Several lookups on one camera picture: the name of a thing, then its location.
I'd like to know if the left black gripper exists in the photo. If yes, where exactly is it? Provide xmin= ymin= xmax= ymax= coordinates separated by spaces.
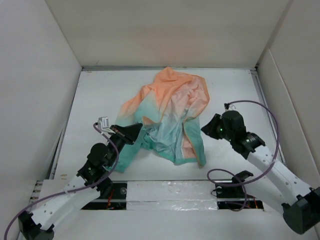
xmin=107 ymin=123 xmax=142 ymax=167

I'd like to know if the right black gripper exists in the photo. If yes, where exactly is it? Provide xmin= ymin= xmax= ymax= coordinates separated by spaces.
xmin=200 ymin=114 xmax=233 ymax=142

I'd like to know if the orange and teal jacket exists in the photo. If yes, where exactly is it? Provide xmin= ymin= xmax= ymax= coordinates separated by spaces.
xmin=115 ymin=67 xmax=210 ymax=173

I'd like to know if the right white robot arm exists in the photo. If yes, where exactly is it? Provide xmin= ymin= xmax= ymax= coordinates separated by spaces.
xmin=201 ymin=110 xmax=320 ymax=235

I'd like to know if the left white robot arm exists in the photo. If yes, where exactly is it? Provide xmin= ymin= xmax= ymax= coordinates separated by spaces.
xmin=18 ymin=123 xmax=143 ymax=240

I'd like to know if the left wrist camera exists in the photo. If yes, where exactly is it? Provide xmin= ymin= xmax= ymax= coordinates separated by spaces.
xmin=97 ymin=116 xmax=110 ymax=131

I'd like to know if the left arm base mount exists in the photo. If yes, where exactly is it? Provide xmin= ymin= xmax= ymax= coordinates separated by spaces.
xmin=82 ymin=181 xmax=128 ymax=211

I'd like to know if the metal rail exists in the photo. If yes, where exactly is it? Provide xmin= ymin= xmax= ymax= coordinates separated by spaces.
xmin=82 ymin=197 xmax=262 ymax=203

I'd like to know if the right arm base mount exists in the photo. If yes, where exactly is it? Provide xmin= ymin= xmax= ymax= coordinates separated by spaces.
xmin=211 ymin=184 xmax=264 ymax=212

